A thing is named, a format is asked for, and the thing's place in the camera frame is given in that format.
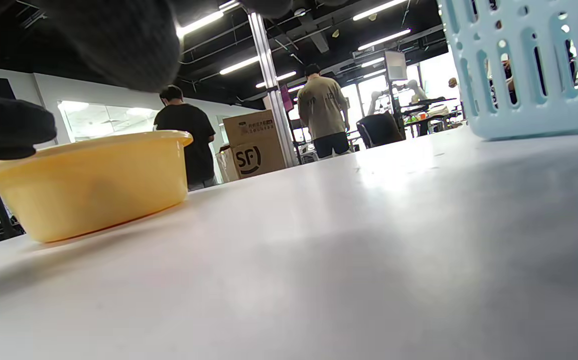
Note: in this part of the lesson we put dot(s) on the person's left hand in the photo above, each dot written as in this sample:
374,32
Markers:
4,130

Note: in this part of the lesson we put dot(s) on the person's right hand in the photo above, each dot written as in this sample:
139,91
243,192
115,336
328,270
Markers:
119,45

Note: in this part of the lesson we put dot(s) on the yellow plastic basin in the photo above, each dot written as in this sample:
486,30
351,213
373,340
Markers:
94,190

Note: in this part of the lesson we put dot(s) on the ceiling light tubes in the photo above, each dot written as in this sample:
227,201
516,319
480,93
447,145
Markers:
239,65

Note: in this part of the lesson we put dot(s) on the brown cardboard box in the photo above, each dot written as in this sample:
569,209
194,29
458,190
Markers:
256,132

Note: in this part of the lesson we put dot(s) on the black office chair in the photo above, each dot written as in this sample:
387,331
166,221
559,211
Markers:
379,130

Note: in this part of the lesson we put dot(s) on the grey monitor screen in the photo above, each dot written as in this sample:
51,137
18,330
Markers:
395,65

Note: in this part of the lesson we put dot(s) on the light blue plastic basket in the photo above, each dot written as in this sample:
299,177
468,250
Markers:
519,120

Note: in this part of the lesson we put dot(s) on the upright aluminium post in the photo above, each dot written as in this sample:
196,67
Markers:
269,70

